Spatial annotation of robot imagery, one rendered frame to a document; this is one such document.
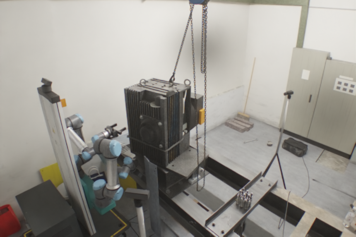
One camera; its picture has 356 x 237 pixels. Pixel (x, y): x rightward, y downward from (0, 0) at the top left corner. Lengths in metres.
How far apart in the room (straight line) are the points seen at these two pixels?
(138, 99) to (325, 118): 3.37
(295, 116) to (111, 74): 3.41
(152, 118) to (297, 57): 3.08
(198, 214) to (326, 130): 3.09
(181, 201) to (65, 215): 1.02
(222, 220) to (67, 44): 2.37
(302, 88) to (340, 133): 1.02
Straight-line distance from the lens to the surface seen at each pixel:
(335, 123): 4.43
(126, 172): 2.07
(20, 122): 2.72
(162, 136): 2.00
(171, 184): 2.33
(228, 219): 2.10
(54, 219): 2.05
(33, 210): 2.20
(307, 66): 4.31
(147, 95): 2.07
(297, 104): 4.53
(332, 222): 2.42
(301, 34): 4.44
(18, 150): 2.86
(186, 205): 2.17
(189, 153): 2.37
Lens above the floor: 2.29
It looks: 23 degrees down
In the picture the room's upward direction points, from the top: straight up
